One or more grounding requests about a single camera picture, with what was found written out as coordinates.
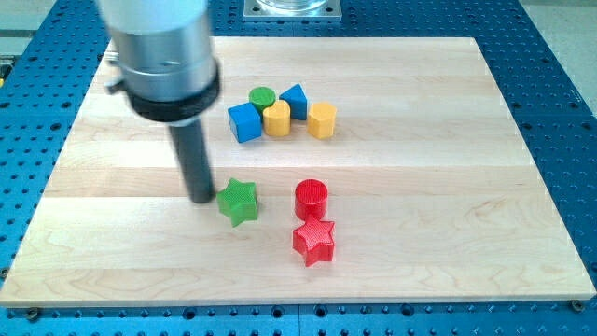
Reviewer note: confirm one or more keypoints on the green star block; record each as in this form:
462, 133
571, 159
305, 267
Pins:
238, 201

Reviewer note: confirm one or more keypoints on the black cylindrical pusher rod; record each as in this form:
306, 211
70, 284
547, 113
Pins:
193, 160

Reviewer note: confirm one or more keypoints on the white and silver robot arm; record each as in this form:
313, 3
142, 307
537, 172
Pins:
165, 57

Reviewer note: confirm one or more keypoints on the red star block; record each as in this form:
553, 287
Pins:
314, 240

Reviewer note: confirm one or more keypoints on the red cylinder block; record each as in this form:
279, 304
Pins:
311, 199

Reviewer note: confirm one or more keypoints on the light wooden board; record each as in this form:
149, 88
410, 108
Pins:
434, 193

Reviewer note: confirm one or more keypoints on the yellow hexagon block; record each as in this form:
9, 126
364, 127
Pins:
321, 120

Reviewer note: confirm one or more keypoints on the yellow heart block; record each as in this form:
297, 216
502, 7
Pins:
276, 119

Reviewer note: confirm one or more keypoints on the blue triangle block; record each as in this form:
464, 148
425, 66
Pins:
297, 100

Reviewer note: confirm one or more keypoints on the blue cube block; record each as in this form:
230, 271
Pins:
245, 122

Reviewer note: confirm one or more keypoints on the green cylinder block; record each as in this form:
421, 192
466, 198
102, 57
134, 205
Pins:
261, 98

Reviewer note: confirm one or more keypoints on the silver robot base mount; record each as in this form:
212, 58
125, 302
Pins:
285, 10

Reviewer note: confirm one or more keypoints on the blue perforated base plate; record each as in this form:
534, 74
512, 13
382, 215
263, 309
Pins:
47, 85

